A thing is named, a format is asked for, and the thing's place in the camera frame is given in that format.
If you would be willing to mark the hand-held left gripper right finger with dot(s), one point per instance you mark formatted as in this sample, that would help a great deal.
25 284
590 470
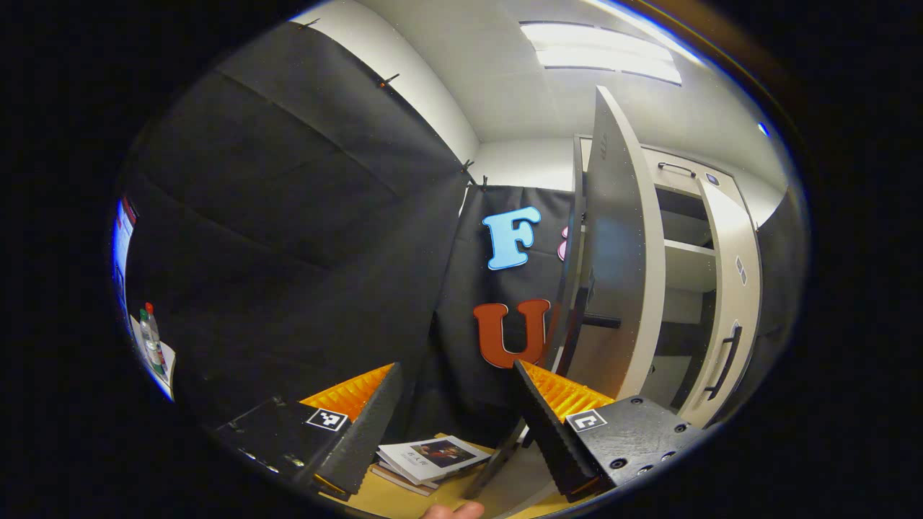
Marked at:
548 432

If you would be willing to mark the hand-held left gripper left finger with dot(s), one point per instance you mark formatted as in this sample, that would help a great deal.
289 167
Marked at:
364 436

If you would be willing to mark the white cabinet door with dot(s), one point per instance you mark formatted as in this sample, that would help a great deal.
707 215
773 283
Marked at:
732 288
627 252

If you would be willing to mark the white cabinet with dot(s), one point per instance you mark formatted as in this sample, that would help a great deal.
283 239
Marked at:
685 223

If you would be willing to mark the white cabinet shelf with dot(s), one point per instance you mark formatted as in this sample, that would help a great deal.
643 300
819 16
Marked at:
689 263

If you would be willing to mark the red cap plastic bottle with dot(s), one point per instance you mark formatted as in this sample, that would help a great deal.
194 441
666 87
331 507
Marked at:
151 339

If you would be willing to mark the brown book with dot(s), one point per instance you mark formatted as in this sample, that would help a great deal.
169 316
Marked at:
404 481

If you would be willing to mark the white picture book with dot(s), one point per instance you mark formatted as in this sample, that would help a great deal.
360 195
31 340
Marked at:
433 455

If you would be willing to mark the black backdrop cloth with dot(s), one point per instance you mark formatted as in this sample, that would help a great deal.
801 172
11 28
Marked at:
786 288
288 238

